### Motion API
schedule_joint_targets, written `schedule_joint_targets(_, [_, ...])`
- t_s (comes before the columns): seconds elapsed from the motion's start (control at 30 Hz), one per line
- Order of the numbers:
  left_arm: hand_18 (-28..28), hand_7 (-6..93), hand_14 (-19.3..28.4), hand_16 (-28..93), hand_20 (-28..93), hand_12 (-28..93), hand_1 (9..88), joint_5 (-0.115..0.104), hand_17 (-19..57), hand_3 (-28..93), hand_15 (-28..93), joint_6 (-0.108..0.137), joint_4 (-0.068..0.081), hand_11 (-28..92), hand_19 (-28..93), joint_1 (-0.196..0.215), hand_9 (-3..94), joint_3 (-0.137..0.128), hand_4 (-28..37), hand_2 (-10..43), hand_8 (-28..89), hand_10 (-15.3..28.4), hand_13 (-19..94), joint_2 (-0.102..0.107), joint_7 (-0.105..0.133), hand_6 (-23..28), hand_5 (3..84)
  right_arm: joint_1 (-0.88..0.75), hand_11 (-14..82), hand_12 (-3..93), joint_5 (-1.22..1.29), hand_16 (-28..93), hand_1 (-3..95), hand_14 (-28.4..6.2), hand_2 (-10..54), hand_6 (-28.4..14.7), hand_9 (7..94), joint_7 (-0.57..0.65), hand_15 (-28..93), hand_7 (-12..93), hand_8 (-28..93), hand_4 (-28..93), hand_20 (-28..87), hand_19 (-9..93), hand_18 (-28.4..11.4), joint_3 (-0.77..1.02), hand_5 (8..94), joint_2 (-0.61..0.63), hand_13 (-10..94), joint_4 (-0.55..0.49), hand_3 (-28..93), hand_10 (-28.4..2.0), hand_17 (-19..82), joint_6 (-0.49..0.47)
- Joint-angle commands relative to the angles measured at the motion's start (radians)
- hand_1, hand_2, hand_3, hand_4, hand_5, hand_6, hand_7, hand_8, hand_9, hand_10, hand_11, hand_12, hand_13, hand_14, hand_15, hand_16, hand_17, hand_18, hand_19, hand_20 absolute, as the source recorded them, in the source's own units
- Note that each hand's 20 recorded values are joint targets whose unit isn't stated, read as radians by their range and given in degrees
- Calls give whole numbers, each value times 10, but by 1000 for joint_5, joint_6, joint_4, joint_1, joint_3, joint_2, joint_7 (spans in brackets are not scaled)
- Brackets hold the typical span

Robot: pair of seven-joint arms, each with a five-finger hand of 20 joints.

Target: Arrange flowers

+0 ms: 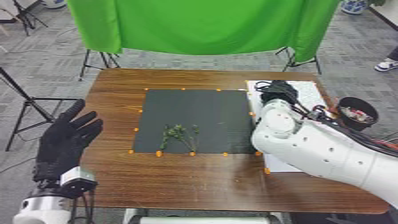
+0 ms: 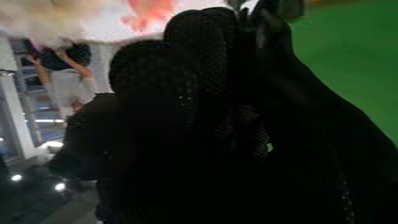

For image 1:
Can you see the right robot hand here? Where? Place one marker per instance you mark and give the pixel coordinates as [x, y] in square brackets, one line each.
[277, 91]

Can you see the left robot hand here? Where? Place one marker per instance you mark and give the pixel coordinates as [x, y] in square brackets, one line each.
[62, 143]

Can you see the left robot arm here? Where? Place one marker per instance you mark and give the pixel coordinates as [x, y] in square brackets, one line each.
[41, 210]

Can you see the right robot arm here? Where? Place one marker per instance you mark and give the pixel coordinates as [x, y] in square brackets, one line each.
[320, 150]

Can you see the bunch of flowers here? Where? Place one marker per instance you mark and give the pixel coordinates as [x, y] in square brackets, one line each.
[357, 115]

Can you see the white sheet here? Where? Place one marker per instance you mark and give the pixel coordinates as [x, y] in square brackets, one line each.
[311, 91]

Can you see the black cloth stand leg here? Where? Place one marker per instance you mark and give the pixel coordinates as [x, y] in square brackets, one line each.
[84, 65]
[292, 63]

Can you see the black tripod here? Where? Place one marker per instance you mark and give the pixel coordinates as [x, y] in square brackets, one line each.
[27, 15]
[29, 103]

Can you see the dark mat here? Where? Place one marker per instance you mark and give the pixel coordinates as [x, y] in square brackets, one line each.
[196, 110]

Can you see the black bucket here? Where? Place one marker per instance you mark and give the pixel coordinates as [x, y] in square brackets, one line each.
[356, 125]

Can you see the green sprig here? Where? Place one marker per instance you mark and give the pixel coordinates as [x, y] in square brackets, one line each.
[171, 133]
[192, 136]

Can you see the person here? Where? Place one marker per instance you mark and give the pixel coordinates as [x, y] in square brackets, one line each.
[386, 65]

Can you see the blue and white vase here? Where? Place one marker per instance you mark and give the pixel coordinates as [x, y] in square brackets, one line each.
[354, 6]
[54, 3]

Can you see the pale grey bar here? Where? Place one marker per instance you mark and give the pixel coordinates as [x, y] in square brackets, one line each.
[201, 220]

